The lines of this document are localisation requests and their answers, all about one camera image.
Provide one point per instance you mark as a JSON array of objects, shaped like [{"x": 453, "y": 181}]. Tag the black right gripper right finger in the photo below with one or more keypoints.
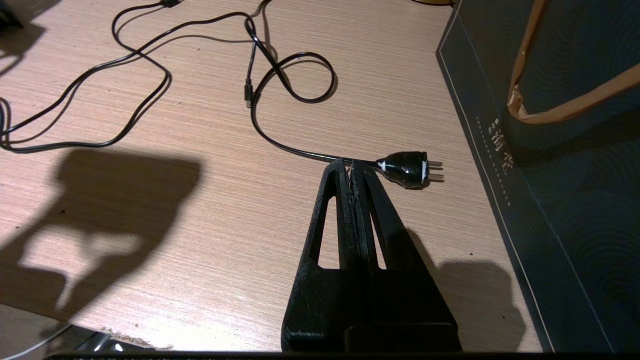
[{"x": 410, "y": 310}]

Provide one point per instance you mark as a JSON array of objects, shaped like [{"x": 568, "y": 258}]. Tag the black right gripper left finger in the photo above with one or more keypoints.
[{"x": 325, "y": 305}]

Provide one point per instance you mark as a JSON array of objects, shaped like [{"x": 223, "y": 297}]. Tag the black box with bag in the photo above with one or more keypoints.
[{"x": 575, "y": 225}]

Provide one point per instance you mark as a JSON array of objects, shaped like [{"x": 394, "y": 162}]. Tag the brass desk lamp dark shade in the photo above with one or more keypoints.
[{"x": 434, "y": 2}]

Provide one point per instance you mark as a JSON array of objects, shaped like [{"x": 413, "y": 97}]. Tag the small black clip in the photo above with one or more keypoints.
[{"x": 9, "y": 20}]

